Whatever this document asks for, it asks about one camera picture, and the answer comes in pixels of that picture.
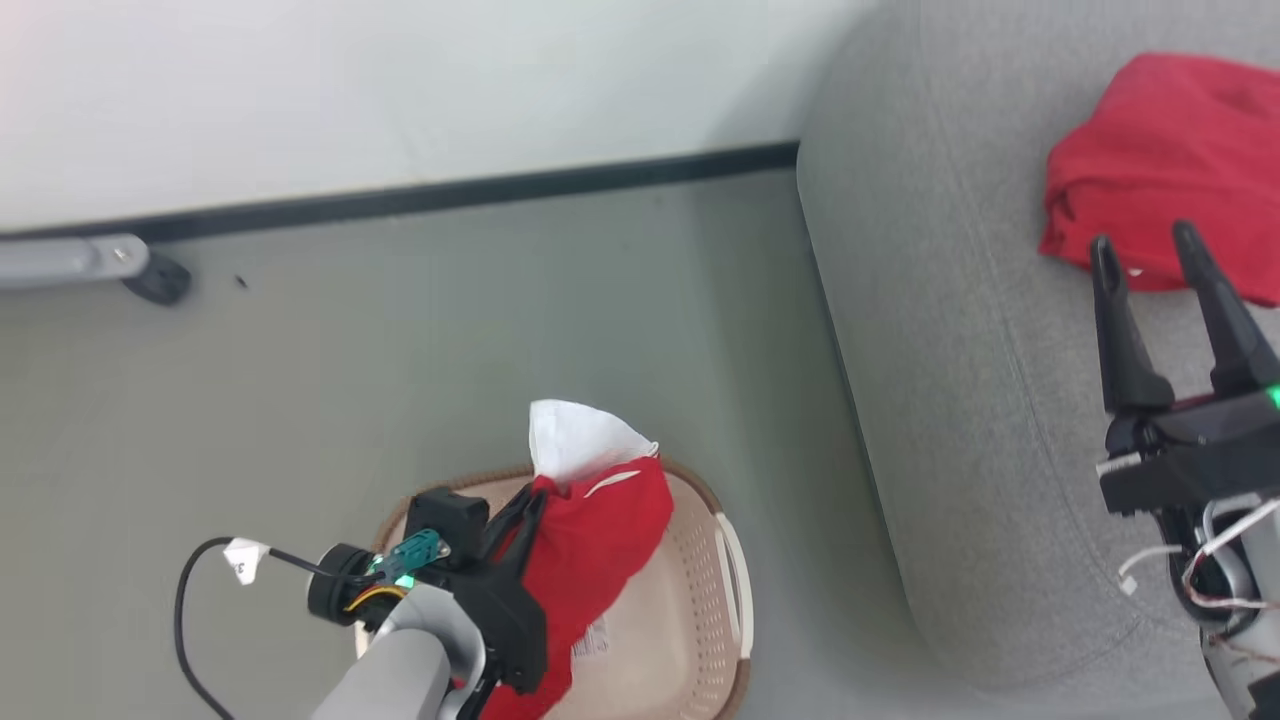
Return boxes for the white cable with plug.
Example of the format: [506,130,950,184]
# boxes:
[1117,543,1188,598]

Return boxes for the black wall baseboard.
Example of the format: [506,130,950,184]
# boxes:
[0,141,801,245]

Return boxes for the grey metal leg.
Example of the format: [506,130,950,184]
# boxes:
[0,233,152,292]

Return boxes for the red white twisted wires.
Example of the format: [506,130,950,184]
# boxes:
[1180,498,1280,666]

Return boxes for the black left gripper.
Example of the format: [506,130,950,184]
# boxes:
[448,487,550,697]

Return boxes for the white paper cable tag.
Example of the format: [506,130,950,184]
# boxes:
[221,537,272,587]

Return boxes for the black rubber foot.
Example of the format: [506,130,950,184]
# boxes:
[121,251,194,307]

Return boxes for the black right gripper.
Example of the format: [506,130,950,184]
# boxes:
[1089,219,1280,517]

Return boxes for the thin black cable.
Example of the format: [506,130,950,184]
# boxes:
[174,536,351,720]

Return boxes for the plain red garment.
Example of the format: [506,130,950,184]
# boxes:
[1037,52,1280,308]

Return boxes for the grey fabric sofa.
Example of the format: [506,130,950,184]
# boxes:
[796,0,1280,706]

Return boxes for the red garment with white stripes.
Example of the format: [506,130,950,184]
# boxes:
[478,399,677,720]

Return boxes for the beige perforated plastic laundry basket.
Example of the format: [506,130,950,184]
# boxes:
[353,458,754,720]

